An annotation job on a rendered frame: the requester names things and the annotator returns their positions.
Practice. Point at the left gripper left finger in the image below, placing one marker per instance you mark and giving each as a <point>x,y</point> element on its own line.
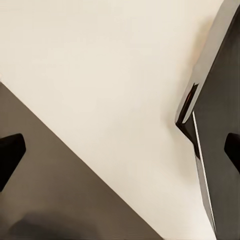
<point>12,150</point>

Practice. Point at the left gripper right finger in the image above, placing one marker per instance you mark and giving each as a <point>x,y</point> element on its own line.
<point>232,149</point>

